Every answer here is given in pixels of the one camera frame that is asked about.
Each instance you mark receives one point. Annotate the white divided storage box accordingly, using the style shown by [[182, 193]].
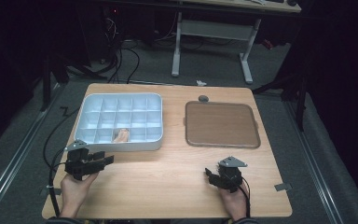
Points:
[[119, 119]]

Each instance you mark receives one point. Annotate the grey tape piece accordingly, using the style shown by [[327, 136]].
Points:
[[45, 191], [283, 187]]

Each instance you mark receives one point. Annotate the person's left hand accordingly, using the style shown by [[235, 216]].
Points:
[[74, 193]]

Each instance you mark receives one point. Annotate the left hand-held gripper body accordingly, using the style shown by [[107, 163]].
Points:
[[80, 163]]

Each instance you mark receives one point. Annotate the white paper scrap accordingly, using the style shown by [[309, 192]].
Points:
[[201, 83]]

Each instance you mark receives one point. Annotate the brown tray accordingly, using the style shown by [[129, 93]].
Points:
[[221, 124]]

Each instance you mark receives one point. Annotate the person's right hand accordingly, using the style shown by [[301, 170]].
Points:
[[236, 202]]

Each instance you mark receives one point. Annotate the black metal stand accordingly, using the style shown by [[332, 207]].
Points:
[[48, 81], [300, 99]]

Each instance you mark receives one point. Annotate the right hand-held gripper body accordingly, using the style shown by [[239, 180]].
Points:
[[229, 177]]

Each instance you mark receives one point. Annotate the grey round knob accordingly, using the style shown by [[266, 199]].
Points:
[[203, 99]]

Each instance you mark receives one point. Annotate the white-legged desk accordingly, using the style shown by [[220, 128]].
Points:
[[214, 29]]

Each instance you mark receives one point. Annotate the metal floor rail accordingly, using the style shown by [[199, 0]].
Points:
[[15, 155], [315, 168]]

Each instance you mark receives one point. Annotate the pair of peach socks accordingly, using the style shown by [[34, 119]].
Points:
[[121, 136]]

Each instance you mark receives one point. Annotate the red object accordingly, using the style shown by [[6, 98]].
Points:
[[268, 44]]

